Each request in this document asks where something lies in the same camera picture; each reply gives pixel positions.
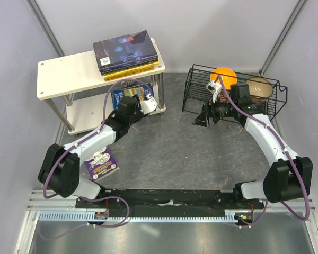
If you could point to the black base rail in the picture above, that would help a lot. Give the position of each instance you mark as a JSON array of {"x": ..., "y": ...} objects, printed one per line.
[{"x": 181, "y": 197}]

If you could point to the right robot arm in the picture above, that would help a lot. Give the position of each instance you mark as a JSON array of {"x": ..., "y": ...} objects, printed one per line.
[{"x": 289, "y": 176}]

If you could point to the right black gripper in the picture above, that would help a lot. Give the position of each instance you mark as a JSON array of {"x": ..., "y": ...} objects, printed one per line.
[{"x": 208, "y": 111}]

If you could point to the purple paperback book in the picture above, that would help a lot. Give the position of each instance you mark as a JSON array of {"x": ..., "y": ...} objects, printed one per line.
[{"x": 101, "y": 164}]

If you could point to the purple robinson crusoe book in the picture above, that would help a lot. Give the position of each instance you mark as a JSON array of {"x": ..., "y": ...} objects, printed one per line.
[{"x": 117, "y": 48}]

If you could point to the yellow hardcover book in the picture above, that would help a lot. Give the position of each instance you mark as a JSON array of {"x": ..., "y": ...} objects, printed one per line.
[{"x": 130, "y": 71}]

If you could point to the black wire dish rack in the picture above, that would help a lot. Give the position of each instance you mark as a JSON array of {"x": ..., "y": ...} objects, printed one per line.
[{"x": 199, "y": 76}]

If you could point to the beige brown bowl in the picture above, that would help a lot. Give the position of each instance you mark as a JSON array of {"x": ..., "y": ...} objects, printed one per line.
[{"x": 259, "y": 88}]

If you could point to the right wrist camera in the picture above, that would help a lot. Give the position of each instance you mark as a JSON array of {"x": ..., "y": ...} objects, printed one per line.
[{"x": 215, "y": 88}]

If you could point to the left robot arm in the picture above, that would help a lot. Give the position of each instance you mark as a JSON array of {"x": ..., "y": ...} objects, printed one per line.
[{"x": 60, "y": 170}]

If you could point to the orange bowl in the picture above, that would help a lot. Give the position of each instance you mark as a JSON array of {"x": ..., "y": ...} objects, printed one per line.
[{"x": 228, "y": 76}]

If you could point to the white two-tier shelf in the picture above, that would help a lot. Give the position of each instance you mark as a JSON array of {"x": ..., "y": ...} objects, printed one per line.
[{"x": 59, "y": 77}]

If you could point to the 91-storey treehouse book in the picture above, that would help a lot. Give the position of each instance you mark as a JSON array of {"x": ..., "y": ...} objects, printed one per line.
[{"x": 140, "y": 91}]

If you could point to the black moon and sixpence book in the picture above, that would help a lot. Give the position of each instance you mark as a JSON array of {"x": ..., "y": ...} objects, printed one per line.
[{"x": 107, "y": 66}]

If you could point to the slotted cable duct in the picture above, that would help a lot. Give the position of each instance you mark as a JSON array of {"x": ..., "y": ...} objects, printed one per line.
[{"x": 146, "y": 214}]

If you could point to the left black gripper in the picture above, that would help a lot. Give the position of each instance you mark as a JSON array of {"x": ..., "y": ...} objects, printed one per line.
[{"x": 140, "y": 115}]

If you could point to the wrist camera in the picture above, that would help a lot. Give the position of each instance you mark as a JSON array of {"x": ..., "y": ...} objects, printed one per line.
[
  {"x": 148, "y": 106},
  {"x": 215, "y": 88}
]

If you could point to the white coiled object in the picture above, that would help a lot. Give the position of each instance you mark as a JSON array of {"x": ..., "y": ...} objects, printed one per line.
[{"x": 127, "y": 83}]

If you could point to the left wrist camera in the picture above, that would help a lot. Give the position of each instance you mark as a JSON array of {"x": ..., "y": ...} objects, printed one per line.
[{"x": 148, "y": 106}]

